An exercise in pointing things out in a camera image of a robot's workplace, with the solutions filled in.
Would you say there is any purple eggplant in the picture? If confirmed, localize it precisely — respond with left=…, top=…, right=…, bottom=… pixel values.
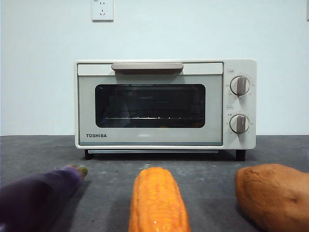
left=0, top=165, right=88, bottom=232

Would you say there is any oven timer knob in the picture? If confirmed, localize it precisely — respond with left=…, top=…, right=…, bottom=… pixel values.
left=229, top=114, right=251, bottom=135

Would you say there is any oven door with beige handle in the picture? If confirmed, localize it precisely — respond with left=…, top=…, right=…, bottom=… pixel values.
left=77, top=62, right=224, bottom=147

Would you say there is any metal wire oven rack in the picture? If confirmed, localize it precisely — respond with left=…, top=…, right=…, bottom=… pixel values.
left=103, top=116, right=194, bottom=121

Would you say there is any brown sweet potato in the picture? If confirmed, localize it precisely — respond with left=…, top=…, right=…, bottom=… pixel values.
left=234, top=163, right=309, bottom=232

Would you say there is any oven temperature knob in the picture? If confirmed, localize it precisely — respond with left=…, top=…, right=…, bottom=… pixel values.
left=229, top=76, right=252, bottom=97

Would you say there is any white Toshiba toaster oven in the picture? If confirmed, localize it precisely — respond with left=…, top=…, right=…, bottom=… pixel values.
left=74, top=58, right=258, bottom=161

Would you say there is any orange corn cob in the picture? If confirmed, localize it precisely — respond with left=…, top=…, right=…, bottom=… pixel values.
left=127, top=167, right=191, bottom=232

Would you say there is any white wall power socket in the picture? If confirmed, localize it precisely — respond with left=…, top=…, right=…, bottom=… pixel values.
left=91, top=0, right=114, bottom=22

